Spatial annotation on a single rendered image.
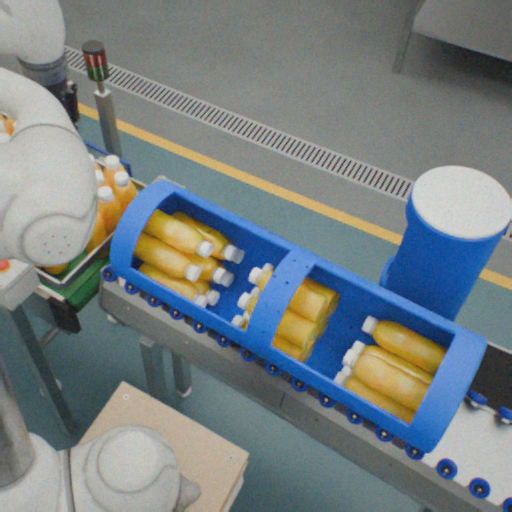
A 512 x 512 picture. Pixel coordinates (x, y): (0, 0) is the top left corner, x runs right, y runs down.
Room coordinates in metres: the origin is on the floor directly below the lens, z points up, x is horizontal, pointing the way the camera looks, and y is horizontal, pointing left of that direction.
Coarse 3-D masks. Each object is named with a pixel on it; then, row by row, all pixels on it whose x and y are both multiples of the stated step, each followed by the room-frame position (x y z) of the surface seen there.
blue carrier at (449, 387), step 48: (144, 192) 1.06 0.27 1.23; (240, 240) 1.07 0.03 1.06; (144, 288) 0.89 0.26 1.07; (240, 288) 0.98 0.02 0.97; (288, 288) 0.81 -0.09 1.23; (336, 288) 0.93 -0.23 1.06; (240, 336) 0.75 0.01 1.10; (336, 336) 0.84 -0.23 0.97; (432, 336) 0.81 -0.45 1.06; (480, 336) 0.74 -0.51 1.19; (336, 384) 0.63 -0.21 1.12; (432, 384) 0.60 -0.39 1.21; (432, 432) 0.53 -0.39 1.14
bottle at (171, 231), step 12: (156, 216) 1.04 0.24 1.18; (168, 216) 1.04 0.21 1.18; (144, 228) 1.02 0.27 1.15; (156, 228) 1.01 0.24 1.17; (168, 228) 1.00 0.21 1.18; (180, 228) 1.00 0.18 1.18; (192, 228) 1.01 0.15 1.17; (168, 240) 0.98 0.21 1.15; (180, 240) 0.97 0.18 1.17; (192, 240) 0.97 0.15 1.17; (204, 240) 0.98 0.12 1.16; (192, 252) 0.96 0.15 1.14
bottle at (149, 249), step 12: (144, 240) 0.99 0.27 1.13; (156, 240) 1.00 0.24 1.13; (144, 252) 0.96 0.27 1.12; (156, 252) 0.96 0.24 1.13; (168, 252) 0.96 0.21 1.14; (180, 252) 0.96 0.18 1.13; (156, 264) 0.94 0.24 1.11; (168, 264) 0.93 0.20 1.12; (180, 264) 0.93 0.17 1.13; (192, 264) 0.94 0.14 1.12; (180, 276) 0.91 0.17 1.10
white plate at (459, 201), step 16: (432, 176) 1.38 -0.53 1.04; (448, 176) 1.38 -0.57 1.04; (464, 176) 1.38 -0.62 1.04; (480, 176) 1.38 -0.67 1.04; (416, 192) 1.31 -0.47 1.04; (432, 192) 1.31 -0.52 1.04; (448, 192) 1.31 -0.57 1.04; (464, 192) 1.32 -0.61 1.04; (480, 192) 1.32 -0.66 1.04; (496, 192) 1.32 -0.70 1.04; (416, 208) 1.25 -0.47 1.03; (432, 208) 1.25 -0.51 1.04; (448, 208) 1.25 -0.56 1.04; (464, 208) 1.25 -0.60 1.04; (480, 208) 1.26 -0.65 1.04; (496, 208) 1.26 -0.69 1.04; (432, 224) 1.19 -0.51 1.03; (448, 224) 1.19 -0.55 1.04; (464, 224) 1.19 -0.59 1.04; (480, 224) 1.20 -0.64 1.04; (496, 224) 1.20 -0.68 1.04
